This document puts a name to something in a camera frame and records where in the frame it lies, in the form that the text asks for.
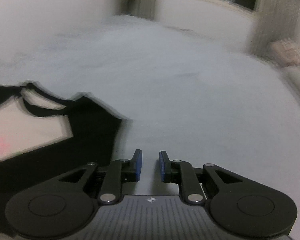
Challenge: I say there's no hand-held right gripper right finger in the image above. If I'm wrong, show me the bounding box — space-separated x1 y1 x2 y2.
159 151 250 204

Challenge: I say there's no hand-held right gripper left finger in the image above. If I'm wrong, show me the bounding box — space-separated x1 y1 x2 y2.
51 149 143 204

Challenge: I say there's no beige t-shirt with black sleeves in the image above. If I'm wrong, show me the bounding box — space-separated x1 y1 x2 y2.
0 80 131 233

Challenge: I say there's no grey-blue bed blanket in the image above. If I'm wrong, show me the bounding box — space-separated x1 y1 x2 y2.
0 14 300 240

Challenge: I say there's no grey hanging garment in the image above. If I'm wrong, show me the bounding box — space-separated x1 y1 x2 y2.
121 0 138 15

